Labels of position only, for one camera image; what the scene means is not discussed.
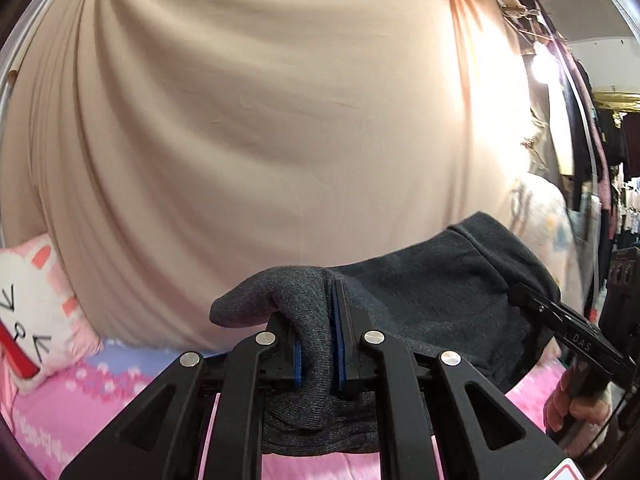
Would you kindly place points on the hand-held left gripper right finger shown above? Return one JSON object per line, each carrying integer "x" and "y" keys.
{"x": 341, "y": 350}

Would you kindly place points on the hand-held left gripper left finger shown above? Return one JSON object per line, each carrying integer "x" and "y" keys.
{"x": 297, "y": 365}

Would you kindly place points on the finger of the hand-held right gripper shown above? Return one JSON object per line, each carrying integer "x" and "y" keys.
{"x": 570, "y": 327}

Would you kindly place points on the dark grey pants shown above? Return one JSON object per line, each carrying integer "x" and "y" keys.
{"x": 440, "y": 290}

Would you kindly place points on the person's right hand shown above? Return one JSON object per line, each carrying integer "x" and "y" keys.
{"x": 580, "y": 407}

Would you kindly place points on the white patterned cloth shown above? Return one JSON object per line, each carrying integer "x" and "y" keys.
{"x": 545, "y": 220}

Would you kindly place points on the row of hanging clothes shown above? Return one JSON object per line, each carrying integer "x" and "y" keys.
{"x": 585, "y": 125}

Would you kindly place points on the pink floral bed sheet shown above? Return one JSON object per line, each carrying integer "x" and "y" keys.
{"x": 100, "y": 390}

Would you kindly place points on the beige curtain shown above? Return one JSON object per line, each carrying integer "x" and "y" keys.
{"x": 250, "y": 135}

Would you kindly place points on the rabbit face pillow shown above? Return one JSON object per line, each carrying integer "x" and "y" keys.
{"x": 30, "y": 280}

